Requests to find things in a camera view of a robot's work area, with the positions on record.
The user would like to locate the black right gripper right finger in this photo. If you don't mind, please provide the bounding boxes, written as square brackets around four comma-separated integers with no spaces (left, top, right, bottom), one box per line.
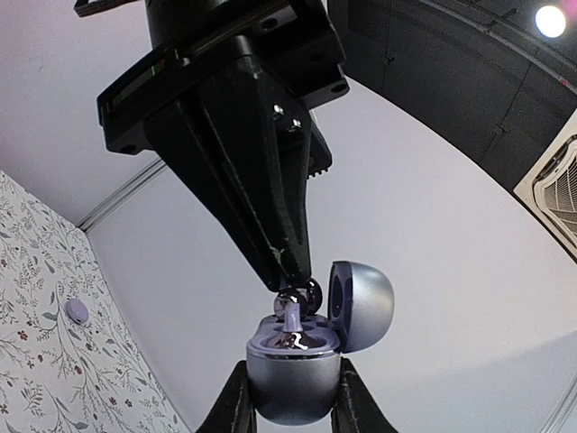
[331,357,398,433]

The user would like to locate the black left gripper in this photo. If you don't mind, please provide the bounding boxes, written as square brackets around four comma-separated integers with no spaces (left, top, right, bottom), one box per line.
[96,1,349,291]

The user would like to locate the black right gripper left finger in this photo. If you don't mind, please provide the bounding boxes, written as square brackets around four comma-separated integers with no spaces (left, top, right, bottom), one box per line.
[196,360,257,433]

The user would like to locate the silver lilac earbud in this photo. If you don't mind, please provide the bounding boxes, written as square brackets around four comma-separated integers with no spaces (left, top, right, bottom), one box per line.
[266,302,324,351]
[273,279,323,321]

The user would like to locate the floral patterned table mat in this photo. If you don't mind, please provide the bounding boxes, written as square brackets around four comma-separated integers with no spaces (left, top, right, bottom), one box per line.
[1,175,187,432]

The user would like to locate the ceiling air conditioner vent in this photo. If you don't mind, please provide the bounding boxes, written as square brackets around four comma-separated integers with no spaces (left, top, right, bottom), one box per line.
[514,132,576,259]

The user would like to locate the round ceiling light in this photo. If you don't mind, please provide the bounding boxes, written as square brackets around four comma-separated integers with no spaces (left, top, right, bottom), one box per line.
[535,5,567,39]

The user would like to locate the right aluminium frame post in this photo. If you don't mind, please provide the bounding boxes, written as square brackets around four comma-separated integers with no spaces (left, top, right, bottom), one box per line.
[77,158,168,233]

